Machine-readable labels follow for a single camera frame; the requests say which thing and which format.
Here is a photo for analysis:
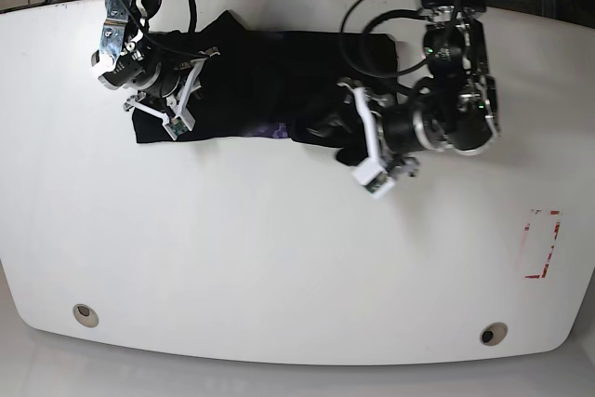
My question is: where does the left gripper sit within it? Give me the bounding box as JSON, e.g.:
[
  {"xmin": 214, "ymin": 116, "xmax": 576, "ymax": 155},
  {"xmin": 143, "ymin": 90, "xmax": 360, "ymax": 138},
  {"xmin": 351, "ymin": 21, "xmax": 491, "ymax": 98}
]
[{"xmin": 306, "ymin": 78, "xmax": 421, "ymax": 179}]

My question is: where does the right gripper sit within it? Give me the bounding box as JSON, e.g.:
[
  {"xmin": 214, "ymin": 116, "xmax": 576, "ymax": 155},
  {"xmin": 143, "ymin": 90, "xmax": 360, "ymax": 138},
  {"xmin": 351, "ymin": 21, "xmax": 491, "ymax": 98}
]
[{"xmin": 121, "ymin": 47, "xmax": 219, "ymax": 130}]

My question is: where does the black graphic t-shirt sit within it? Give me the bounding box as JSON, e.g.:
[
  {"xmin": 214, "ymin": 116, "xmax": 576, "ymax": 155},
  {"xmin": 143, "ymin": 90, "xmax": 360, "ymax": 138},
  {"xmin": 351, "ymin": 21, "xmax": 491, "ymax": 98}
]
[{"xmin": 129, "ymin": 9, "xmax": 401, "ymax": 166}]

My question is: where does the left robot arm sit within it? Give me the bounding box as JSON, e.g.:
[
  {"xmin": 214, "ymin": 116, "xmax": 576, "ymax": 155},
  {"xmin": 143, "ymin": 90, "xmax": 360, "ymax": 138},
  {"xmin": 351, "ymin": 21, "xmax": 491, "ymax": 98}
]
[{"xmin": 301, "ymin": 0, "xmax": 499, "ymax": 181}]

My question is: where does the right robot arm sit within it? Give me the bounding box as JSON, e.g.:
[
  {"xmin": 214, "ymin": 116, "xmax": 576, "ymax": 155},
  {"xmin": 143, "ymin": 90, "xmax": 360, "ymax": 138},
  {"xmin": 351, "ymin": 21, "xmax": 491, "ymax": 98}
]
[{"xmin": 91, "ymin": 0, "xmax": 219, "ymax": 140}]

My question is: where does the red tape rectangle marking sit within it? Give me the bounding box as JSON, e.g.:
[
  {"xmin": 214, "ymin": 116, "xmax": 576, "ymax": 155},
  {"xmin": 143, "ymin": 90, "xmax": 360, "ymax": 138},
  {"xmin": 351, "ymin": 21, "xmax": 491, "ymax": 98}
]
[{"xmin": 518, "ymin": 209, "xmax": 562, "ymax": 280}]

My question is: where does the right table grommet hole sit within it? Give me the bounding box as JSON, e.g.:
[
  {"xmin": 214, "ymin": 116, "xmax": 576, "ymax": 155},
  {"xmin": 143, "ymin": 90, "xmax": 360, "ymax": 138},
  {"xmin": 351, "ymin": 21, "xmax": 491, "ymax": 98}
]
[{"xmin": 480, "ymin": 323, "xmax": 508, "ymax": 347}]

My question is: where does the table grommet hole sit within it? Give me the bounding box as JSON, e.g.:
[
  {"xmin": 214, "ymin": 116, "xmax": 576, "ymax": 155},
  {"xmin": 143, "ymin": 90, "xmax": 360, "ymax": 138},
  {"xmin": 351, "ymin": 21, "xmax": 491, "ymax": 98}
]
[
  {"xmin": 73, "ymin": 304, "xmax": 99, "ymax": 328},
  {"xmin": 480, "ymin": 323, "xmax": 508, "ymax": 347}
]

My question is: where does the left table grommet hole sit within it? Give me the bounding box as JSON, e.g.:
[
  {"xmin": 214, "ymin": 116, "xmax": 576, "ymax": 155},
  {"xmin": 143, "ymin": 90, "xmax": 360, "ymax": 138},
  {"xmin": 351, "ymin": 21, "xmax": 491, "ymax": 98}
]
[{"xmin": 73, "ymin": 304, "xmax": 99, "ymax": 328}]

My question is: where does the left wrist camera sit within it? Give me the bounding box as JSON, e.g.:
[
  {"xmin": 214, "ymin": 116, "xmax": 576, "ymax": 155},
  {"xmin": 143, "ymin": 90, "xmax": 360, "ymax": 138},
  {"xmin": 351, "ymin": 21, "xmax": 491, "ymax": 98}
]
[{"xmin": 352, "ymin": 158, "xmax": 395, "ymax": 199}]

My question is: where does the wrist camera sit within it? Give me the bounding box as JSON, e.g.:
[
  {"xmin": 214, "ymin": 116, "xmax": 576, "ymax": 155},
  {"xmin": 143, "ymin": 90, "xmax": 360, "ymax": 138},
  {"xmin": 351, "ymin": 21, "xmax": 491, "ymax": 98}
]
[
  {"xmin": 352, "ymin": 158, "xmax": 395, "ymax": 199},
  {"xmin": 164, "ymin": 117, "xmax": 192, "ymax": 140}
]

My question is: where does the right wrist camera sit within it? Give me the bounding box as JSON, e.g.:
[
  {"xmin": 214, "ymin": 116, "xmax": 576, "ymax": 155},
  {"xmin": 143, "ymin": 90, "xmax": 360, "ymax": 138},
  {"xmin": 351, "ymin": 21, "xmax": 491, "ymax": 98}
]
[{"xmin": 164, "ymin": 117, "xmax": 192, "ymax": 140}]

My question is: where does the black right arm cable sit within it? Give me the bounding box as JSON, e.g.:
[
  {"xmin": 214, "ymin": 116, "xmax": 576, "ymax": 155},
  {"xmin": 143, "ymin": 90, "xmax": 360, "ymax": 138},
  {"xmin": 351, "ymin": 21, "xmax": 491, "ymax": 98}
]
[{"xmin": 90, "ymin": 0, "xmax": 219, "ymax": 119}]

